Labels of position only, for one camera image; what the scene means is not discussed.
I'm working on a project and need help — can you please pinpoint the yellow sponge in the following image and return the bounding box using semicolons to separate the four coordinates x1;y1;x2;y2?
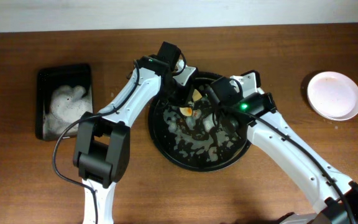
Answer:
180;89;203;117

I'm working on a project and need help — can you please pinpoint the pinkish white plate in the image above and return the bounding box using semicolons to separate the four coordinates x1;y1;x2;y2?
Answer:
306;72;358;116

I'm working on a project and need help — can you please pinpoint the light blue-grey plate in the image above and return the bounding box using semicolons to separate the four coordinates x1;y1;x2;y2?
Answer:
313;108;358;121

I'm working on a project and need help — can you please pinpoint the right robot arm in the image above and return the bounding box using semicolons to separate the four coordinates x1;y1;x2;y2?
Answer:
202;77;358;223

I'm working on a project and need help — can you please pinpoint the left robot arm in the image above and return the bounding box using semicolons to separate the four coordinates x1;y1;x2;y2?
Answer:
73;42;197;223

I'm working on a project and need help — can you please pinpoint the round black tray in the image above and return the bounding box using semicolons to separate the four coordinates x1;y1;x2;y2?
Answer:
147;70;252;172

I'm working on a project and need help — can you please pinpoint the black rectangular tray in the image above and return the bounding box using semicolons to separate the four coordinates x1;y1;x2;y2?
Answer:
35;63;93;141

